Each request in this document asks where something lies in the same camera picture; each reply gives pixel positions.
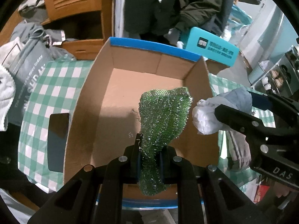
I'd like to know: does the grey fleece cloth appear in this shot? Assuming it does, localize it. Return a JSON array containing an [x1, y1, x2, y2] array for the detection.
[[226, 130, 251, 171]]

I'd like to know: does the grey-white garment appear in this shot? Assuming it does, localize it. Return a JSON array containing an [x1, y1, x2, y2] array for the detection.
[[192, 87, 253, 135]]

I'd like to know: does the green sparkly mesh cloth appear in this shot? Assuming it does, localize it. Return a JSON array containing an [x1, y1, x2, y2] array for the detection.
[[138, 86, 193, 196]]

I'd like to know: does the person's right hand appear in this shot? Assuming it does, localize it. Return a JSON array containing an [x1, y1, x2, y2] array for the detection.
[[273, 181, 298, 201]]

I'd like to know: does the shoe rack with shoes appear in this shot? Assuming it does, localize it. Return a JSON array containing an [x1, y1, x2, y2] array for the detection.
[[261, 46, 298, 97]]

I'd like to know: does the light blue bin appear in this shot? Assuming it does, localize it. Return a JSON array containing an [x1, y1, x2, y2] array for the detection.
[[248, 60, 270, 85]]

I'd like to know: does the blue cardboard box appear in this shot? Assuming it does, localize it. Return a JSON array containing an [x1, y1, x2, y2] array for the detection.
[[60, 37, 219, 183]]

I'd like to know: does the brown cardboard box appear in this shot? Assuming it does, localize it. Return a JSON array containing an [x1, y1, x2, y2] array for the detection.
[[206, 59, 229, 75]]

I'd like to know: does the teal shoe box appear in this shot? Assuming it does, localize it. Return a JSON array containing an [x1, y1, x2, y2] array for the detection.
[[180, 27, 239, 67]]

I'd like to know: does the blue clear plastic bag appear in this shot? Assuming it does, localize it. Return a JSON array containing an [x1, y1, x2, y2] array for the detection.
[[227, 5, 252, 43]]

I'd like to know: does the green checkered tablecloth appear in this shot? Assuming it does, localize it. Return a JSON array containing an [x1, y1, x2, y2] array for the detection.
[[18, 59, 93, 193]]

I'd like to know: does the dark green hanging jacket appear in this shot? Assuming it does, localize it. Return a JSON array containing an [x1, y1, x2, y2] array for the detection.
[[175, 0, 223, 32]]

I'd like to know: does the grey printed tote bag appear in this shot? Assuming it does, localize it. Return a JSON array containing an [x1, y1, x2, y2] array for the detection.
[[8, 38, 53, 126]]

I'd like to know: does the black hanging coat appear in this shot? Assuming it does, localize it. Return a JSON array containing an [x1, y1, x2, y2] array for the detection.
[[124, 0, 181, 35]]

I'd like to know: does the grey hoodie pile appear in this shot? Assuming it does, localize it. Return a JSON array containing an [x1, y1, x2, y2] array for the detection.
[[10, 20, 76, 61]]

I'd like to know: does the wooden louvered wardrobe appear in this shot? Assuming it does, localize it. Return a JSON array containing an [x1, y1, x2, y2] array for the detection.
[[1, 0, 112, 60]]

